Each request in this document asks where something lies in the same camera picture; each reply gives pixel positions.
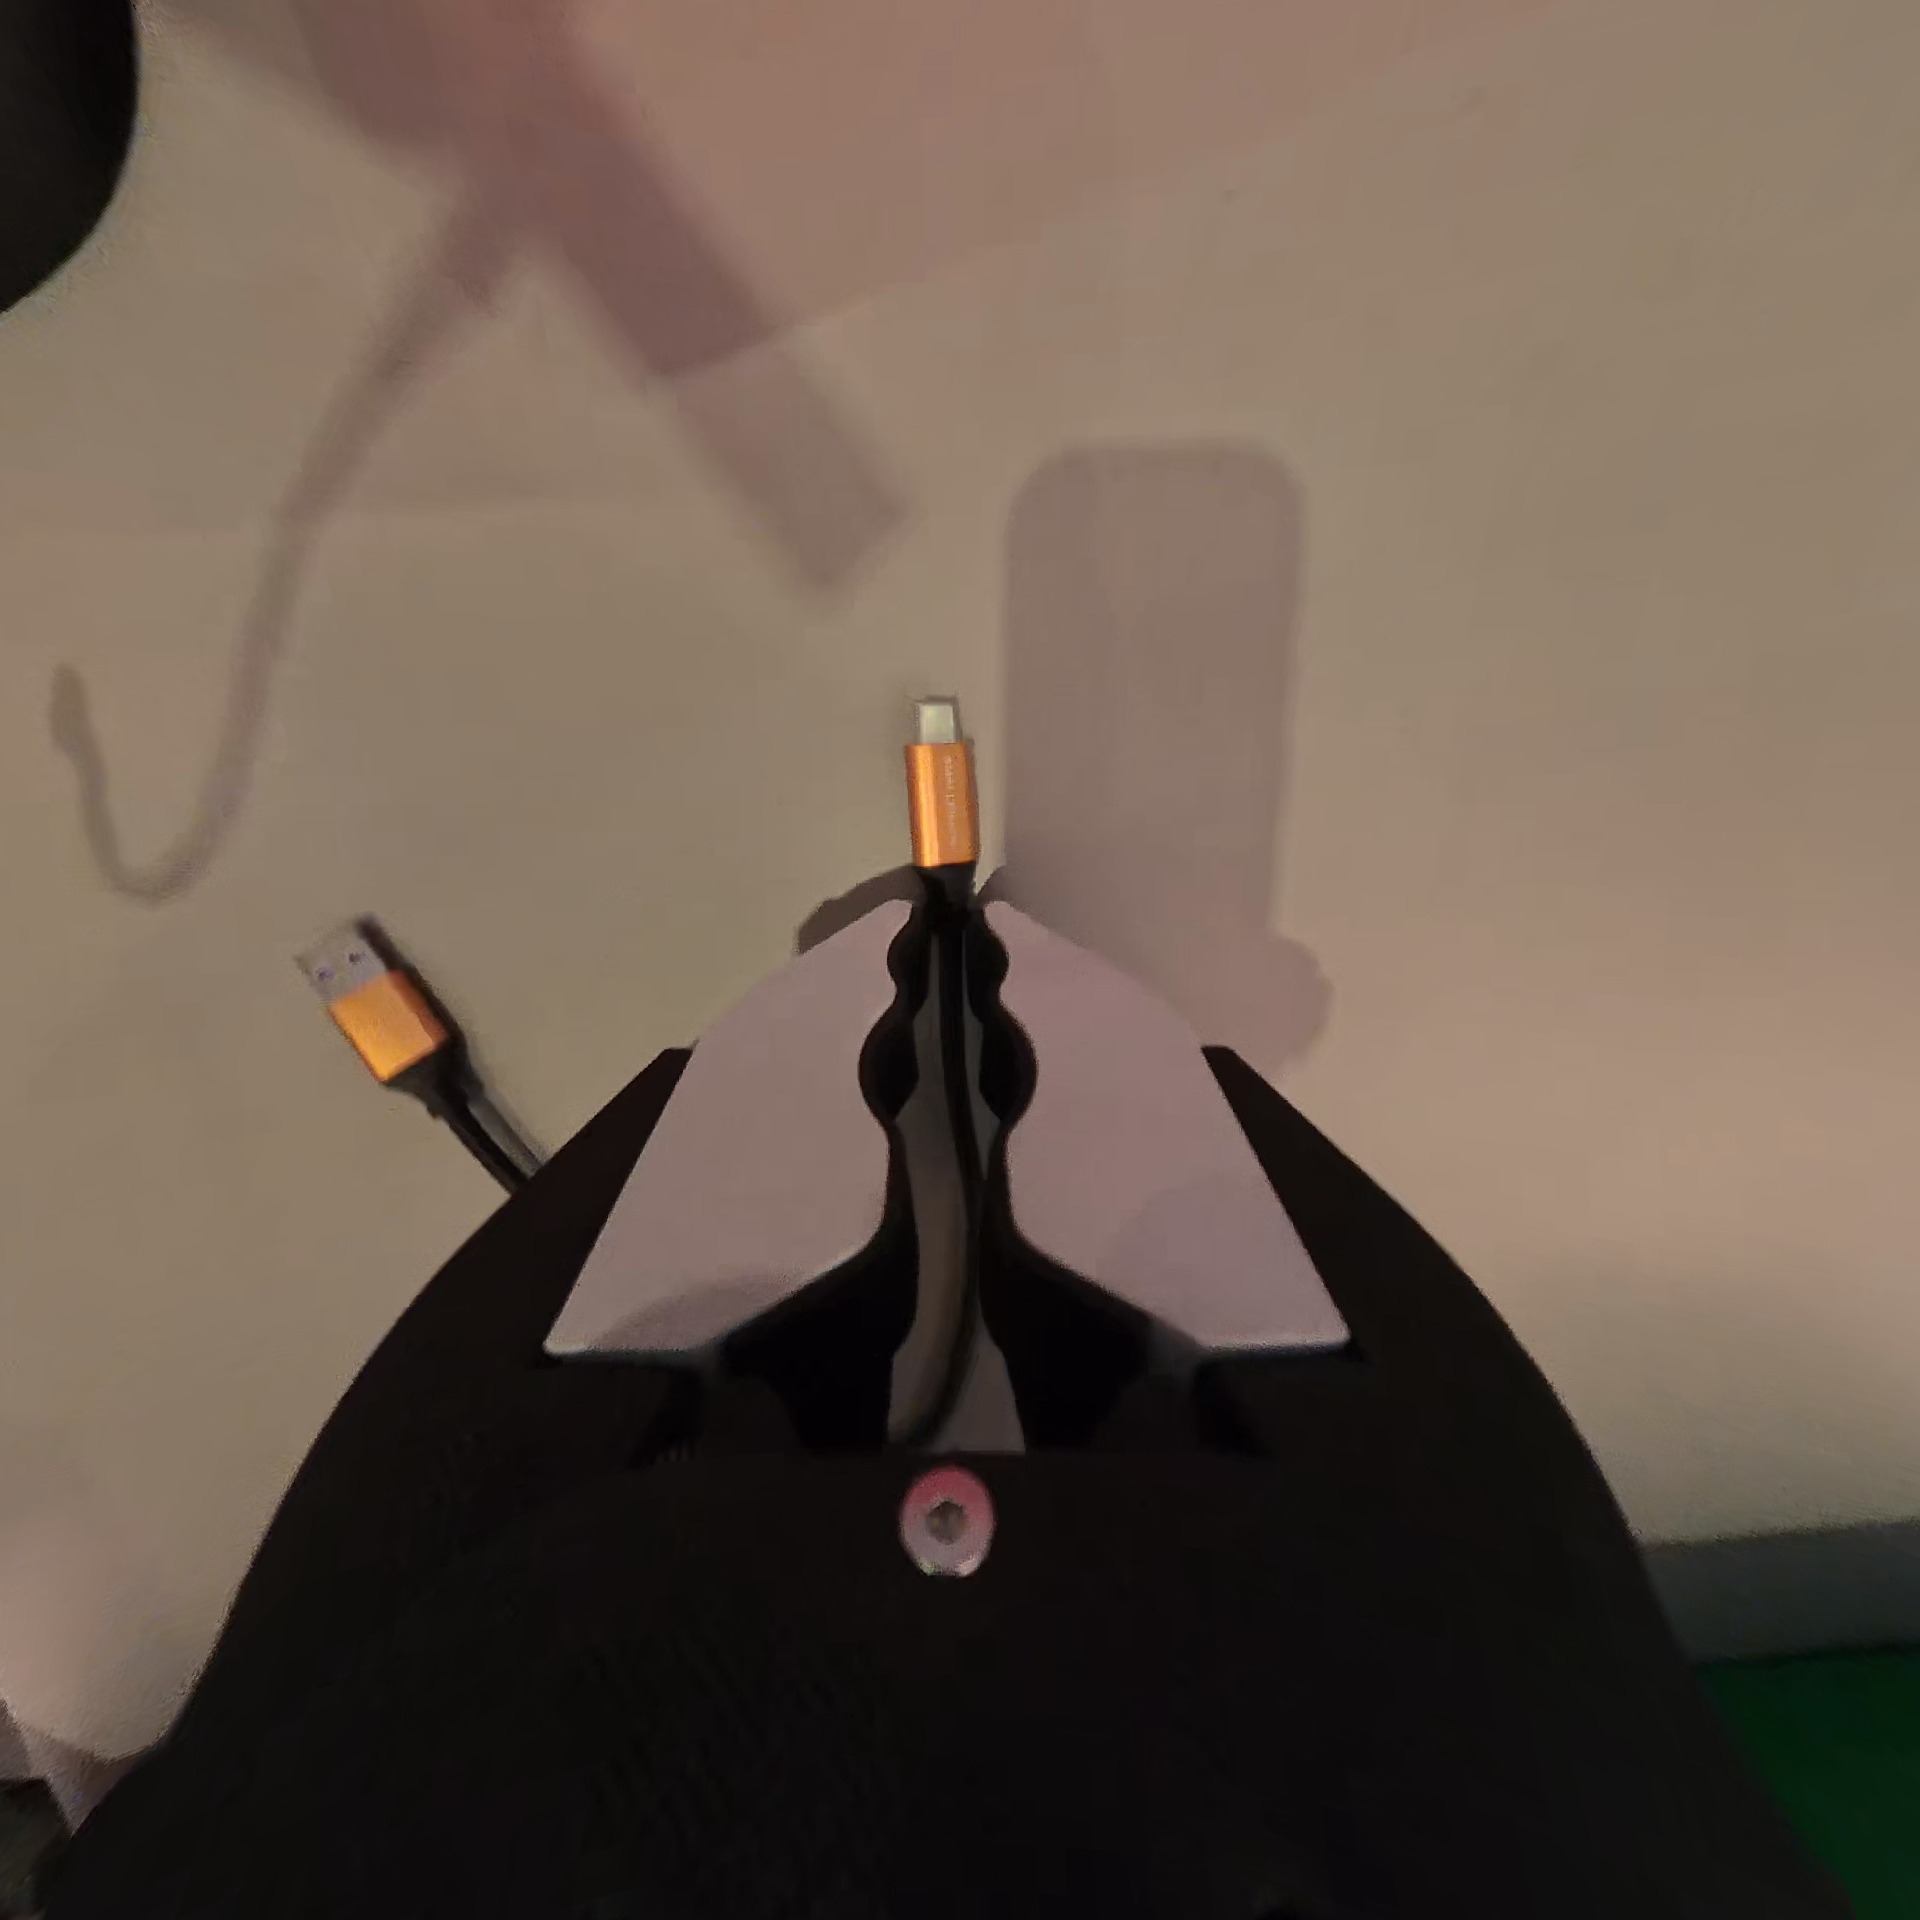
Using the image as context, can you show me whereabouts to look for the black usb cable orange plugs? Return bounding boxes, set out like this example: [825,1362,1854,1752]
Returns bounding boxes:
[292,696,997,1452]

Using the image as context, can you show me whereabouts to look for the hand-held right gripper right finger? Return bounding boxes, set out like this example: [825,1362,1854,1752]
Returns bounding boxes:
[979,897,1354,1364]

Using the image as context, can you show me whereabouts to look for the green plastic bin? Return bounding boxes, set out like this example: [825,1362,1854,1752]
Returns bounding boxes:
[1696,1641,1920,1920]

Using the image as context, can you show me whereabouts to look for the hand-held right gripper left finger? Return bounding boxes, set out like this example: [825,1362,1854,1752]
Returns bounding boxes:
[538,897,932,1364]

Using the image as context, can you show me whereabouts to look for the dark rounded object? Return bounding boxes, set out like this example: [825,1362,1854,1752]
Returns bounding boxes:
[0,0,142,313]

